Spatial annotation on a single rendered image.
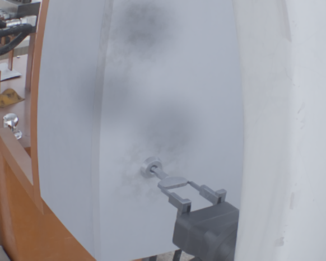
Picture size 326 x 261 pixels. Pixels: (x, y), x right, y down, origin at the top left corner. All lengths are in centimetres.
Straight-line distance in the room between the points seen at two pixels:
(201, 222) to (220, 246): 5
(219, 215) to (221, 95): 18
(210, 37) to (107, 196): 23
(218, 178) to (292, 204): 51
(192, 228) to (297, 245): 31
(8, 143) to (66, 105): 41
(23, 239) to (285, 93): 112
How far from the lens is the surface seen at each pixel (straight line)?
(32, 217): 131
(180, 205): 62
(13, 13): 152
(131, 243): 76
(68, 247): 141
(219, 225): 60
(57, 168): 81
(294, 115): 27
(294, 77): 26
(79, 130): 71
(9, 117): 124
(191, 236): 60
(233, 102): 75
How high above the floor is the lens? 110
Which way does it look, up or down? 21 degrees down
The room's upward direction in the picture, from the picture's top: 5 degrees clockwise
